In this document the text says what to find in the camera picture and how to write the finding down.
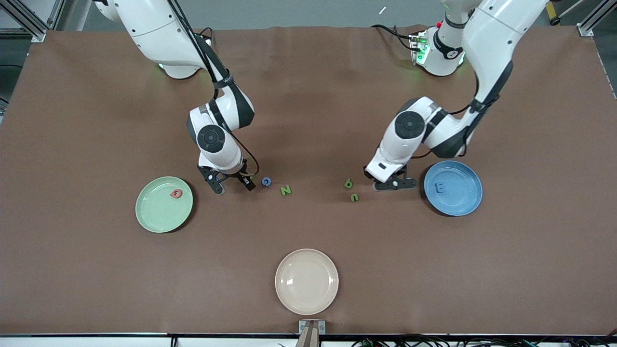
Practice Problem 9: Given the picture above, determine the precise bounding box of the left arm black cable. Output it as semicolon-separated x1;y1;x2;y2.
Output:
410;67;483;160

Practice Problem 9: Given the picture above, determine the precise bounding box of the black base power cable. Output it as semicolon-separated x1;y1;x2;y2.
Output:
371;24;415;51

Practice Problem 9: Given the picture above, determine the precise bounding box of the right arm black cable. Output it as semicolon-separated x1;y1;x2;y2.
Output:
166;0;259;178

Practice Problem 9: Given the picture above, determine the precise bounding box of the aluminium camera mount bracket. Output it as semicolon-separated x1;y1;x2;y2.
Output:
298;320;326;347

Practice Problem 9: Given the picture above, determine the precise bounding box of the brown table cover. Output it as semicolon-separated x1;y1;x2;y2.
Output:
0;25;617;335

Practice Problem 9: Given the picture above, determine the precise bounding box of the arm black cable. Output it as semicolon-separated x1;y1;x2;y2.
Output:
410;67;483;160
166;0;259;178

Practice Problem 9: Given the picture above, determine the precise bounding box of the aluminium frame profile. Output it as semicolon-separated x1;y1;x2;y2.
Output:
578;0;617;37
0;0;66;43

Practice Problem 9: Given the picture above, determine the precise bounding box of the cream plate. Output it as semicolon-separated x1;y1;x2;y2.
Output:
275;248;339;316

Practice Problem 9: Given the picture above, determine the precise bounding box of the light green plate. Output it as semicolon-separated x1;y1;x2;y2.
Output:
135;176;194;234

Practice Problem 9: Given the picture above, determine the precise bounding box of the black cable bundle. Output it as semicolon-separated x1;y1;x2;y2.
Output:
352;333;617;347

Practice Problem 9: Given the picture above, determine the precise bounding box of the blue plate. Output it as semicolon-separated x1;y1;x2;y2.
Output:
424;160;483;216

